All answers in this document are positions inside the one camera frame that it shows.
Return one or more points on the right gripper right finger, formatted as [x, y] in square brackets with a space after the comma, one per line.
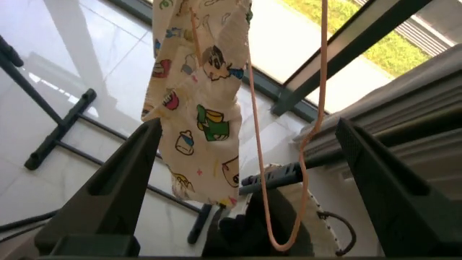
[404, 209]

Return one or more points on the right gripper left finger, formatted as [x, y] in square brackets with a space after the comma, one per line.
[104, 209]

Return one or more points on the cream printed garment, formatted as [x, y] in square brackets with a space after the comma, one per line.
[202, 151]

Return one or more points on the black garment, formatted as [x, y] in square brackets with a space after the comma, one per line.
[252, 231]

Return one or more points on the pink clothes hanger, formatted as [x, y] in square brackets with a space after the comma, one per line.
[324, 54]
[196, 39]

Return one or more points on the white laundry basket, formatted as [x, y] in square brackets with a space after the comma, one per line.
[321, 231]

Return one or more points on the black clothes rack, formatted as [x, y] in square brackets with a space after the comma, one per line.
[61, 125]

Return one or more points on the grey curtain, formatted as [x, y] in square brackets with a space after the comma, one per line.
[397, 101]

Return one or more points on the window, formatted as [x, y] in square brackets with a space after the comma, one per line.
[361, 36]

